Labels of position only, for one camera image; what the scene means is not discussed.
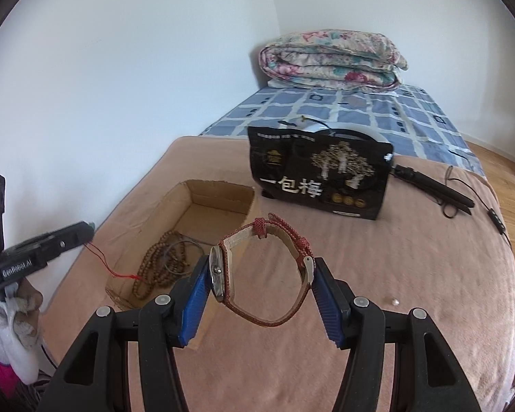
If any cardboard box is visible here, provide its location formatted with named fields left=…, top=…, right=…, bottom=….
left=105, top=179, right=256, bottom=348

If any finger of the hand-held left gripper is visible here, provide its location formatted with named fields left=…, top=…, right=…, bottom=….
left=34, top=221, right=96, bottom=262

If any white ring light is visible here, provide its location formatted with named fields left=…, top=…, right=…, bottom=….
left=279, top=116, right=389, bottom=144

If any thin metal bangle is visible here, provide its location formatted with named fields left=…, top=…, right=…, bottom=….
left=162, top=239, right=211, bottom=274

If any black printed bag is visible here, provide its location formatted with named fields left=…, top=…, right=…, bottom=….
left=247, top=125, right=394, bottom=221

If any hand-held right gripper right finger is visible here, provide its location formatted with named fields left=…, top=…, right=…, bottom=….
left=313, top=257, right=483, bottom=412

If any person's left hand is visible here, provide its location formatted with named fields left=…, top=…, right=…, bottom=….
left=0, top=281, right=44, bottom=385

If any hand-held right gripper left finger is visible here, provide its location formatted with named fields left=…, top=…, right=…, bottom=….
left=47, top=255, right=211, bottom=412

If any red strap wristwatch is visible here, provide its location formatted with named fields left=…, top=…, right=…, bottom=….
left=209, top=213, right=315, bottom=327

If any blue checked bedsheet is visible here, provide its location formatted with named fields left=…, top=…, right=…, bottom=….
left=197, top=83, right=485, bottom=176

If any folded floral quilt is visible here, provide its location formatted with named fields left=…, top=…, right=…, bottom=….
left=259, top=31, right=409, bottom=92

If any brown wooden bead necklace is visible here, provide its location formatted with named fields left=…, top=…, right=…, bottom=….
left=86, top=230, right=196, bottom=299

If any black folded tripod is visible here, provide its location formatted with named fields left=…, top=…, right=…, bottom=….
left=388, top=164, right=476, bottom=216

